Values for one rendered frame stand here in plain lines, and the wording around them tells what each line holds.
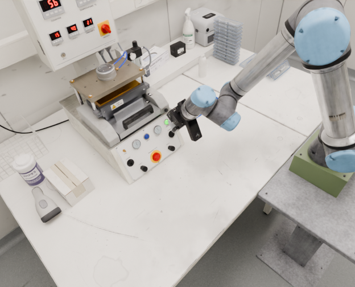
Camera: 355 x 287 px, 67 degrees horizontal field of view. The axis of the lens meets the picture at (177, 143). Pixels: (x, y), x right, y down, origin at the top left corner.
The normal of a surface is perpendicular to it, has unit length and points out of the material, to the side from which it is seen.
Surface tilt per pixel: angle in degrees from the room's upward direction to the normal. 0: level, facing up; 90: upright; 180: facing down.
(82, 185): 89
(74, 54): 90
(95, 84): 0
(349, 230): 0
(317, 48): 80
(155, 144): 65
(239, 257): 0
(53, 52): 90
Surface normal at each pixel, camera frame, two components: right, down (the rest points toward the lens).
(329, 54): -0.36, 0.58
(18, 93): 0.70, 0.49
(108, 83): -0.07, -0.67
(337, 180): -0.71, 0.55
